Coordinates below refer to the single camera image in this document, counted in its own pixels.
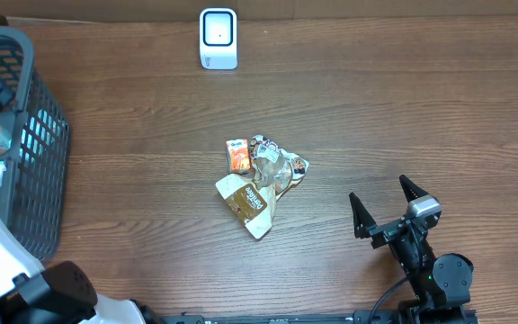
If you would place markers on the dried mushroom plastic bag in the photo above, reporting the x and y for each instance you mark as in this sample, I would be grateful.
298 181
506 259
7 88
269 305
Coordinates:
252 197

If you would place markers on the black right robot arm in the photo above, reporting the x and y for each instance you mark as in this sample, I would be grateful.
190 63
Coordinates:
441 284

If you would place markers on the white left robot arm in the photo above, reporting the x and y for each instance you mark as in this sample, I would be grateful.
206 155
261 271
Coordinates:
32 293

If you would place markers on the small orange snack packet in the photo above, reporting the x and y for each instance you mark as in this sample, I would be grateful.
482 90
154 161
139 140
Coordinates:
238 156

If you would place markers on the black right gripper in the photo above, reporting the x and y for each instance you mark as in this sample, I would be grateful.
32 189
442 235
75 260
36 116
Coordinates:
365 225

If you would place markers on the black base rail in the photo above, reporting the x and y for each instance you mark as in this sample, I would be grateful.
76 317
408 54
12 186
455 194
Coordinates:
313 318

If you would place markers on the grey plastic mesh basket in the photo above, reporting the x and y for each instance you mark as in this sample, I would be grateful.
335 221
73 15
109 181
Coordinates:
33 190

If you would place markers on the white barcode scanner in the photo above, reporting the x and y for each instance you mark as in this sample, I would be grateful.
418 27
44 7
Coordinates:
218 38

